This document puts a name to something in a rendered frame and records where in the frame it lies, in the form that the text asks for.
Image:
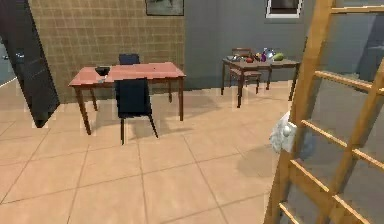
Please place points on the dark brown wooden table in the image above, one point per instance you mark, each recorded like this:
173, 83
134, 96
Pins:
260, 64

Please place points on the dark blue chair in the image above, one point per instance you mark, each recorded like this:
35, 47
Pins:
132, 96
129, 59

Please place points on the brown wooden chair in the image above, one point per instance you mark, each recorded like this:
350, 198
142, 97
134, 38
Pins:
245, 73

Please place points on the white framed window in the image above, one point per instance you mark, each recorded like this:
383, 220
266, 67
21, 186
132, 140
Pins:
284, 8

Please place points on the blue glass kettle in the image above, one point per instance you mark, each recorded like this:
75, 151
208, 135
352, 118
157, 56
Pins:
268, 53

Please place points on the purple bottle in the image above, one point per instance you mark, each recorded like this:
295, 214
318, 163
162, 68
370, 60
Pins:
263, 57

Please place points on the green round fruit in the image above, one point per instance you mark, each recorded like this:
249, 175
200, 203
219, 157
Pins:
278, 56

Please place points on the red wooden table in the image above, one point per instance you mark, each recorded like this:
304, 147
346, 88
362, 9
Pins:
133, 71

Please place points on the grey bowl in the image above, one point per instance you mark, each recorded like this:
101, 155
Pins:
233, 58

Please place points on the black bowl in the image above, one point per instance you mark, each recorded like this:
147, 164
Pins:
102, 70

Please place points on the small grey object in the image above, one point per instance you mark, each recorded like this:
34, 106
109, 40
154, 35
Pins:
101, 80

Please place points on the red apple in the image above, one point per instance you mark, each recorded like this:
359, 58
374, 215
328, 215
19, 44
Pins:
249, 60

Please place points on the black door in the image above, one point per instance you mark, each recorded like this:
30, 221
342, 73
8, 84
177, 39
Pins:
30, 60

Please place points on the dark framed picture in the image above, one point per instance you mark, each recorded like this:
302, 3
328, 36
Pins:
164, 7

